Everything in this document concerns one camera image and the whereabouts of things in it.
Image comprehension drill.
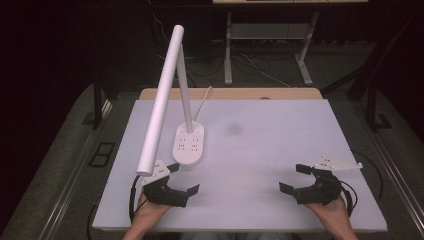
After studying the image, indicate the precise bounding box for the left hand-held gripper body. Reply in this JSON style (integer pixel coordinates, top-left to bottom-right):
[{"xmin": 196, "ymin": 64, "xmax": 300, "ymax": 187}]
[{"xmin": 141, "ymin": 159, "xmax": 190, "ymax": 209}]

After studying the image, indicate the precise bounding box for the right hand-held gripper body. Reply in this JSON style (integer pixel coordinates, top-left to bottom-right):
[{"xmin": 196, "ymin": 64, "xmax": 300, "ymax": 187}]
[{"xmin": 294, "ymin": 155, "xmax": 364, "ymax": 206}]

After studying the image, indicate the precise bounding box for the white desk lamp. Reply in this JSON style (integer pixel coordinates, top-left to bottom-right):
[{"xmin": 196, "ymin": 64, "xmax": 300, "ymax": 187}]
[{"xmin": 136, "ymin": 24, "xmax": 206, "ymax": 177}]

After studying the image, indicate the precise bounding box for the person's left hand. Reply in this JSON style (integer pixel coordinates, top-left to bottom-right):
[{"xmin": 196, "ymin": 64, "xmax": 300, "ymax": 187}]
[{"xmin": 134, "ymin": 192, "xmax": 173, "ymax": 227}]

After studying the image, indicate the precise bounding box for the person's right hand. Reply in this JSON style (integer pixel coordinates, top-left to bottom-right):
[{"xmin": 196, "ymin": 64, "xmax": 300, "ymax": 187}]
[{"xmin": 304, "ymin": 196, "xmax": 351, "ymax": 228}]

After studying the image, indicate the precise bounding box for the white table mat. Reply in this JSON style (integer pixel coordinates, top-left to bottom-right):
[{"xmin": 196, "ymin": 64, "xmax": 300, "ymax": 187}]
[{"xmin": 91, "ymin": 98, "xmax": 389, "ymax": 233}]

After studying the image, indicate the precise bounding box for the black metal stand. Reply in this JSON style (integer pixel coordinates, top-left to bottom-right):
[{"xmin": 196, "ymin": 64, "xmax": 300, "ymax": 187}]
[
  {"xmin": 92, "ymin": 79, "xmax": 118, "ymax": 131},
  {"xmin": 365, "ymin": 82, "xmax": 393, "ymax": 133}
]

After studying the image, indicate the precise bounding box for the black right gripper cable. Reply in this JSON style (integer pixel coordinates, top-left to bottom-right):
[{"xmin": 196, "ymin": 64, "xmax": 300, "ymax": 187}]
[{"xmin": 337, "ymin": 179, "xmax": 359, "ymax": 218}]

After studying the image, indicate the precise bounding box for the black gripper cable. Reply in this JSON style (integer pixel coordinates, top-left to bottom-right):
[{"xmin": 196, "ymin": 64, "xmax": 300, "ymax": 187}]
[
  {"xmin": 337, "ymin": 179, "xmax": 359, "ymax": 218},
  {"xmin": 128, "ymin": 174, "xmax": 145, "ymax": 223}
]

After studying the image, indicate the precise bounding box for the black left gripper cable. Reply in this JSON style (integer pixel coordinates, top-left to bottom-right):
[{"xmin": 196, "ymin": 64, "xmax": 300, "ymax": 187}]
[{"xmin": 128, "ymin": 174, "xmax": 145, "ymax": 223}]

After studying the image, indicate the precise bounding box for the thin black floor cable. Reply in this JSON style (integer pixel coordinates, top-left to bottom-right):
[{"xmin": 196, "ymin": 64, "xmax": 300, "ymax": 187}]
[{"xmin": 352, "ymin": 150, "xmax": 385, "ymax": 202}]

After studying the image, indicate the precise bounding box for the white lamp cable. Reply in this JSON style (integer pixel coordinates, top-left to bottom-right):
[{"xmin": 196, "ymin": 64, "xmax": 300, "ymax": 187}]
[{"xmin": 191, "ymin": 85, "xmax": 214, "ymax": 123}]

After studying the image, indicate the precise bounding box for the aluminium floor rail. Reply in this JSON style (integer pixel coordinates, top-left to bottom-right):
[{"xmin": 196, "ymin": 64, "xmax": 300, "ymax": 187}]
[
  {"xmin": 35, "ymin": 132, "xmax": 102, "ymax": 240},
  {"xmin": 365, "ymin": 125, "xmax": 424, "ymax": 229}
]

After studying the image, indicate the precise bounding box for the white floor cable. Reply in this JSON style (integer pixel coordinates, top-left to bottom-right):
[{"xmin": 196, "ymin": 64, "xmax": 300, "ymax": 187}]
[{"xmin": 239, "ymin": 53, "xmax": 292, "ymax": 89}]

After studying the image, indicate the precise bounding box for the grey metal desk frame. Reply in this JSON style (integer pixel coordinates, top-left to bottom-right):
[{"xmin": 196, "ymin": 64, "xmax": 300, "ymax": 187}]
[{"xmin": 223, "ymin": 11, "xmax": 320, "ymax": 87}]

